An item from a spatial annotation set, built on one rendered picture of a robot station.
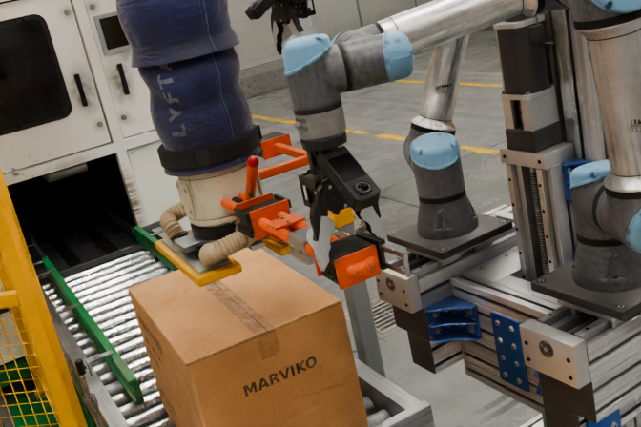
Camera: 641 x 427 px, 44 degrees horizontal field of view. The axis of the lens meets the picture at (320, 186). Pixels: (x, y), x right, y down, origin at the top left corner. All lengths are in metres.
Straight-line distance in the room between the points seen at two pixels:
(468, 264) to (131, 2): 0.99
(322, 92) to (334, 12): 10.96
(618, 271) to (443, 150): 0.52
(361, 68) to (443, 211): 0.79
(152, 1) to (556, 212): 0.95
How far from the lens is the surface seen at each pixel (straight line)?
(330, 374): 1.97
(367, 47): 1.19
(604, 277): 1.57
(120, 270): 3.79
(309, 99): 1.17
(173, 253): 1.84
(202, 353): 1.84
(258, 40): 11.49
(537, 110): 1.72
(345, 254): 1.22
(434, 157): 1.86
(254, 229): 1.52
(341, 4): 12.20
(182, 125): 1.66
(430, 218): 1.91
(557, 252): 1.81
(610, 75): 1.34
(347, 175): 1.17
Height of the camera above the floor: 1.75
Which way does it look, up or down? 16 degrees down
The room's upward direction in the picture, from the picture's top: 12 degrees counter-clockwise
